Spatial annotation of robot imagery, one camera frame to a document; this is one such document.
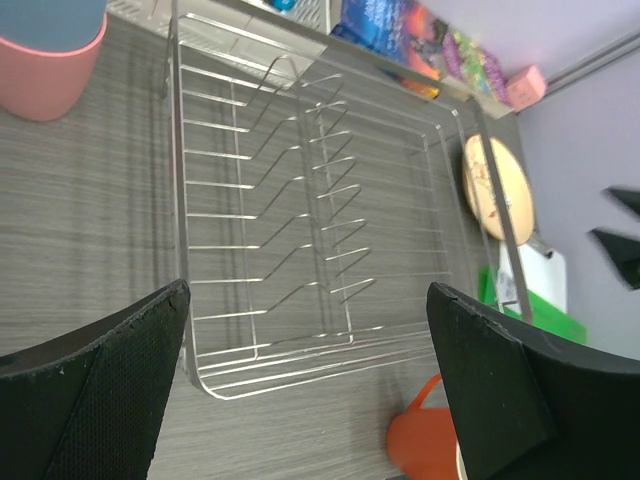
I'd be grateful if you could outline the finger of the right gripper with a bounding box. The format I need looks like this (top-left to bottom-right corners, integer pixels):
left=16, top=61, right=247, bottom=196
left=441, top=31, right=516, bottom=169
left=589, top=228, right=640, bottom=290
left=605, top=187, right=640, bottom=215

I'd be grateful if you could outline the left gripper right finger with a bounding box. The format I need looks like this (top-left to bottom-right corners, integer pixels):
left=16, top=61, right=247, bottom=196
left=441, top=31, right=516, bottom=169
left=426, top=283, right=639, bottom=479

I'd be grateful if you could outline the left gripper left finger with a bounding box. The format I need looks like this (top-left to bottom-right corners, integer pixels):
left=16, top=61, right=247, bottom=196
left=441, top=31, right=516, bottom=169
left=1, top=279, right=190, bottom=479

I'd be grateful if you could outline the orange ceramic mug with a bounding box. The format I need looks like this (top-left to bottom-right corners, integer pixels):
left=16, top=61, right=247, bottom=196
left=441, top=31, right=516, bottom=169
left=386, top=374, right=464, bottom=479

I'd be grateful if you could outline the beige bird pattern plate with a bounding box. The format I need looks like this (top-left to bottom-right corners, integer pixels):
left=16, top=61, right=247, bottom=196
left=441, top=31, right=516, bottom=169
left=460, top=133, right=536, bottom=244

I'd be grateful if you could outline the pink plastic cup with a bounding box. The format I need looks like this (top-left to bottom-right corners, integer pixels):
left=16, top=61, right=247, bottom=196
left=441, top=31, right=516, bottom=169
left=1, top=19, right=108, bottom=122

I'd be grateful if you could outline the blue plastic cup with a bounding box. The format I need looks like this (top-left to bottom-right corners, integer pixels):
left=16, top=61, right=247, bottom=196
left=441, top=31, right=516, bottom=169
left=1, top=0, right=107, bottom=52

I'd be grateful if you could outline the white clipboard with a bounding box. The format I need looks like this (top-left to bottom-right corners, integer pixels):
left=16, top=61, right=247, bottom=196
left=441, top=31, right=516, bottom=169
left=497, top=238, right=567, bottom=313

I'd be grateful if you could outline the green plastic folder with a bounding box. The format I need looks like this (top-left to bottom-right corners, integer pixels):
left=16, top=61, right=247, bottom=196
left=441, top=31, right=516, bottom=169
left=478, top=266, right=588, bottom=345

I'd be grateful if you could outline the pink cube block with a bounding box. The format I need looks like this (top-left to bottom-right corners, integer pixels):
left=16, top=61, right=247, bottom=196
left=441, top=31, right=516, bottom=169
left=507, top=65, right=547, bottom=111

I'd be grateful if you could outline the purple green paperback book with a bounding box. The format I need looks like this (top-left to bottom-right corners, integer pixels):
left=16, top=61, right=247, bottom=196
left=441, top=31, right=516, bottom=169
left=442, top=29, right=511, bottom=107

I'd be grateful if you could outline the dark blue paperback book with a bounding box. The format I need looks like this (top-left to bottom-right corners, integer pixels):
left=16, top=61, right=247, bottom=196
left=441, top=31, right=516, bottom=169
left=331, top=0, right=448, bottom=81

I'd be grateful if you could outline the white mesh file organizer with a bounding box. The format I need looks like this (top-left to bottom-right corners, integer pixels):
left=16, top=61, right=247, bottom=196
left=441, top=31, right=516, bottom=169
left=107, top=0, right=342, bottom=53

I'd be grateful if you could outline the metal wire dish rack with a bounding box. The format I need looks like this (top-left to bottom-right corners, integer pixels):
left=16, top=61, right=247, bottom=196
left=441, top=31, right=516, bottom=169
left=164, top=1, right=518, bottom=400

